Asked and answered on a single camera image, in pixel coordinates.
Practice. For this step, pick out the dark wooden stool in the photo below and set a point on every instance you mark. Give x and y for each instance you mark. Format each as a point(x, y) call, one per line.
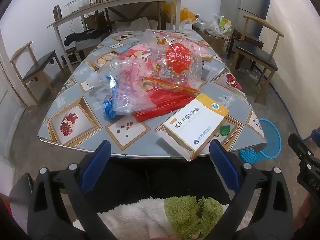
point(246, 38)

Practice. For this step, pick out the blue plastic basket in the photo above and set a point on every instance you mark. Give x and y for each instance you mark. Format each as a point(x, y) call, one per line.
point(268, 135)

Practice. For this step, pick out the white mattress blue edge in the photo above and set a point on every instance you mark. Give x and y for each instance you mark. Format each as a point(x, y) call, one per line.
point(295, 55)

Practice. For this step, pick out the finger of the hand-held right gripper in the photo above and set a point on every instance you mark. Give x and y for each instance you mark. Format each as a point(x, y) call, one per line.
point(298, 146)

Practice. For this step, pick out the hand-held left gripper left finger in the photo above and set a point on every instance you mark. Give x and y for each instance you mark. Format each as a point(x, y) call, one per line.
point(100, 155)

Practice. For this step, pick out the white side table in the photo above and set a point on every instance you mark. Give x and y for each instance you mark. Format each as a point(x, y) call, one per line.
point(120, 2)

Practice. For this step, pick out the red plastic packet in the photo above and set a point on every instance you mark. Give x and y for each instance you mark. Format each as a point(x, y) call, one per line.
point(160, 105)

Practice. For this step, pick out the brown thermos bottle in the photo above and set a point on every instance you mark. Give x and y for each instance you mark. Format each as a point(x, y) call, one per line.
point(57, 13)

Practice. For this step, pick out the white yellow medicine box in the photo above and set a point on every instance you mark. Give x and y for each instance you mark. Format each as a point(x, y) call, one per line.
point(195, 125)

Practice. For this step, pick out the white door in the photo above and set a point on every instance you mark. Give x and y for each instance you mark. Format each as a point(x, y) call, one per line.
point(8, 105)

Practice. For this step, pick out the blue white wrapper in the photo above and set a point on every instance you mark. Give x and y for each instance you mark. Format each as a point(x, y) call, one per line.
point(108, 107)

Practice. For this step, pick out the clear spout pouch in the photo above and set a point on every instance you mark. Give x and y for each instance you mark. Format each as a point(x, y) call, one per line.
point(96, 82)

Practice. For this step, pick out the white sack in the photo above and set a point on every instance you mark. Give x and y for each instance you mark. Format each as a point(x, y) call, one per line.
point(132, 25)

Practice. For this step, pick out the wooden chair black seat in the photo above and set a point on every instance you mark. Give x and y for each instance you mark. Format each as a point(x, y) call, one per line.
point(38, 66)
point(260, 55)

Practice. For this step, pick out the cardboard box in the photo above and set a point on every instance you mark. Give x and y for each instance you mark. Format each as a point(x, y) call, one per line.
point(216, 42)

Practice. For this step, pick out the fruit print tablecloth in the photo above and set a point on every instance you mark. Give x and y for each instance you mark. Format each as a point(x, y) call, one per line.
point(82, 105)

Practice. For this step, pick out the glass bowl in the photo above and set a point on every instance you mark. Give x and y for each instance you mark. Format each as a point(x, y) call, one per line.
point(78, 5)

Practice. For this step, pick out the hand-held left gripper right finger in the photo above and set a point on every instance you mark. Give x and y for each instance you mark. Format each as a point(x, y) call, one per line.
point(221, 156)

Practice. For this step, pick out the white green fluffy garment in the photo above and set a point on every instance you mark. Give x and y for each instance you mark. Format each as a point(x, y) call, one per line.
point(140, 217)

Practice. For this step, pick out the clear plastic bag red print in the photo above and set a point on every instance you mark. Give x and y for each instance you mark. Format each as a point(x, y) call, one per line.
point(175, 60)

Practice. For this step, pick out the pile of plastic bags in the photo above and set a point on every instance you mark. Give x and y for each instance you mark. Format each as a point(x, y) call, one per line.
point(217, 25)

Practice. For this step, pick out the black bag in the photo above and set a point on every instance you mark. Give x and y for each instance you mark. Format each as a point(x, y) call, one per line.
point(80, 37)

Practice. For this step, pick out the yellow plastic bag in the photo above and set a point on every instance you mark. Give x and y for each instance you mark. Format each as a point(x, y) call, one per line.
point(186, 15)

